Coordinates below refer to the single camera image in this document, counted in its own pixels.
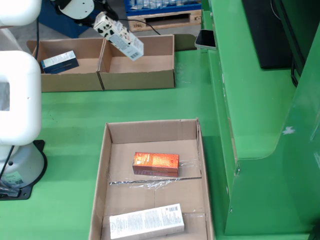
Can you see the black computer monitor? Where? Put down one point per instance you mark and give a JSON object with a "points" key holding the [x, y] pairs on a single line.
{"points": [[270, 32]]}

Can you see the large cardboard tray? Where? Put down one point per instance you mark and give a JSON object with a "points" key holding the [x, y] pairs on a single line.
{"points": [[175, 200]]}

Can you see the cardboard box with flap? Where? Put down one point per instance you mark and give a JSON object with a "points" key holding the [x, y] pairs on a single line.
{"points": [[140, 65]]}

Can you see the open cardboard box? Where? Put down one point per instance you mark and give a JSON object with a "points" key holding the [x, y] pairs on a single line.
{"points": [[85, 50]]}

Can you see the orange honeycomb print box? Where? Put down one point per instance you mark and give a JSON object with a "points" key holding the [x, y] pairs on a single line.
{"points": [[157, 161]]}

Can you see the blue mesh crate holding plastic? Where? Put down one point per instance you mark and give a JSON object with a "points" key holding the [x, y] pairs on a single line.
{"points": [[162, 5]]}

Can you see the blue and white box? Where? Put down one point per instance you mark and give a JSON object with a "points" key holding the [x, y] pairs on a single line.
{"points": [[60, 62]]}

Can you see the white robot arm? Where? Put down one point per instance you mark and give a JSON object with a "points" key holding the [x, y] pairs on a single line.
{"points": [[22, 100]]}

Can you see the wooden pallet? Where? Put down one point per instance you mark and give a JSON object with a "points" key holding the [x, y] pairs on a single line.
{"points": [[136, 25]]}

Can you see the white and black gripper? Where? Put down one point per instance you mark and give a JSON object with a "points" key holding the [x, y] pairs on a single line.
{"points": [[77, 7]]}

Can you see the long white barcode box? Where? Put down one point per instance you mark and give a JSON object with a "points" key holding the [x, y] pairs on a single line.
{"points": [[147, 221]]}

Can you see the cow print hand cream box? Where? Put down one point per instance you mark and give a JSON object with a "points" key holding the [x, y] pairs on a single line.
{"points": [[120, 37]]}

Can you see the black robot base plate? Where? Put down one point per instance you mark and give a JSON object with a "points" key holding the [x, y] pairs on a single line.
{"points": [[30, 190]]}

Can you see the black smartphone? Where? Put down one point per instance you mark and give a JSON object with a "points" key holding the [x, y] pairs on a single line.
{"points": [[205, 38]]}

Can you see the clear plastic film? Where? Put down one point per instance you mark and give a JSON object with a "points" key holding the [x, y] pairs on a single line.
{"points": [[160, 184]]}

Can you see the green metal shelf unit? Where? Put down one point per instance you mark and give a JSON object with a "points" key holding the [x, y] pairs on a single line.
{"points": [[250, 100]]}

